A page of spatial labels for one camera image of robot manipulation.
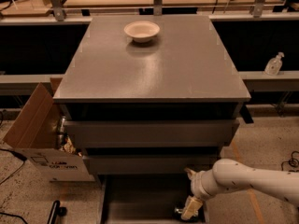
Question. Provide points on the grey middle drawer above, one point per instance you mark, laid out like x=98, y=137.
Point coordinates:
x=140, y=165

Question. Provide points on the clear sanitizer pump bottle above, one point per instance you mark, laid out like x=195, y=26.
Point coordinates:
x=274, y=65

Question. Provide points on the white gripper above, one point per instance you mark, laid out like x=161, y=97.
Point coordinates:
x=197, y=184

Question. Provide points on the cans inside cardboard box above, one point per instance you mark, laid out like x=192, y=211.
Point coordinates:
x=63, y=142

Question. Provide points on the white bowl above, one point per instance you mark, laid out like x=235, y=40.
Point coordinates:
x=142, y=31

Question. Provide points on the brown cardboard box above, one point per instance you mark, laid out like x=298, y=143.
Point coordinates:
x=34, y=134

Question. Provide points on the grey drawer cabinet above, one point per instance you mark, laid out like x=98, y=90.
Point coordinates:
x=183, y=73

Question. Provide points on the metal railing frame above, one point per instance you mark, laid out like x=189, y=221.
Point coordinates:
x=68, y=10

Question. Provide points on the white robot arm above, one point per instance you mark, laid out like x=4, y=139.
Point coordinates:
x=227, y=176

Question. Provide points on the grey top drawer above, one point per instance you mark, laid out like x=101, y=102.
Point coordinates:
x=202, y=133

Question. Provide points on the black device on floor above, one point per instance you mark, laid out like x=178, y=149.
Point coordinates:
x=56, y=211

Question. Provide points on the green soda can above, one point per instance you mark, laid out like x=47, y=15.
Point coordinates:
x=178, y=213

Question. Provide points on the grey open bottom drawer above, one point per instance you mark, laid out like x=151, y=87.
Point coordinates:
x=145, y=199

